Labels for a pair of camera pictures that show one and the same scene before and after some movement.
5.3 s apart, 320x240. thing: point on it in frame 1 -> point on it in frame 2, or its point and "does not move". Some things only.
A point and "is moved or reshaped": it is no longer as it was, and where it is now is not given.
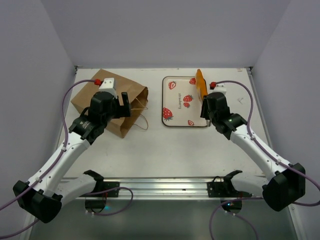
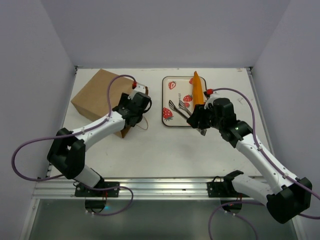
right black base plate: (225, 189) does not move
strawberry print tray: (181, 104) does not move
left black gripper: (122, 110) -> (124, 99)
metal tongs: (206, 111) is moved or reshaped
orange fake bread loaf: (201, 85) -> (197, 90)
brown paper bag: (137, 99) does not move
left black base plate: (103, 185) does not move
